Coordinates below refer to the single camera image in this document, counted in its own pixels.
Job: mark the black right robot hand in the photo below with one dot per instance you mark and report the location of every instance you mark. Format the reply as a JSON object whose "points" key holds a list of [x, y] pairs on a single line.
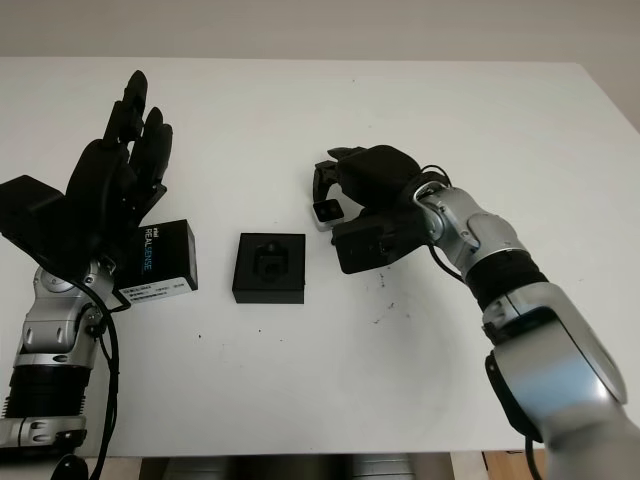
{"points": [[380, 172]]}

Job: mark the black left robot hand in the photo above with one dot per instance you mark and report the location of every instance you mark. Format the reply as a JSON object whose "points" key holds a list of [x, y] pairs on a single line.
{"points": [[100, 180]]}

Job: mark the small silver depth camera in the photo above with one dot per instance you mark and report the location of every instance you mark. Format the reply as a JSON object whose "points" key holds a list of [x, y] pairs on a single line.
{"points": [[329, 211]]}

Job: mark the black RealSense box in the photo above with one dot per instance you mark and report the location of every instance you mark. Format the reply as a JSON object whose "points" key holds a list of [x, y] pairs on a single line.
{"points": [[165, 250]]}

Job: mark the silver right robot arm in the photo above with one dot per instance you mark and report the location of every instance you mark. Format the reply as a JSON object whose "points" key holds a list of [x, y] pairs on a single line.
{"points": [[540, 340]]}

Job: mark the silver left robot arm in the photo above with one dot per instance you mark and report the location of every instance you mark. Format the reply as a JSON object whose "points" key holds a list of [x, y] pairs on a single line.
{"points": [[55, 320]]}

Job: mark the dark grey robot torso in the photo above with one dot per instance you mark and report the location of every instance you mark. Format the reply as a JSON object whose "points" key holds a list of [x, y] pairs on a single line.
{"points": [[300, 467]]}

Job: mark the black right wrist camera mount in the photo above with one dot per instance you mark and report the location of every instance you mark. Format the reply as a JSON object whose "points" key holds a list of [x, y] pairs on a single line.
{"points": [[370, 240]]}

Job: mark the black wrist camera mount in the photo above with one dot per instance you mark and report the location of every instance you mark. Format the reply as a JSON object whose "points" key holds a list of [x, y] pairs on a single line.
{"points": [[370, 240], [30, 210]]}

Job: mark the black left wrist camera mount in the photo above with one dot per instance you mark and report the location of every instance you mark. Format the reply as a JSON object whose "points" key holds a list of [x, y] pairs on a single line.
{"points": [[30, 210]]}

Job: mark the black camera box base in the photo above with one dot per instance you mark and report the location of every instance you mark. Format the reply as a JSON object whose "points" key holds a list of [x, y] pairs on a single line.
{"points": [[247, 295]]}

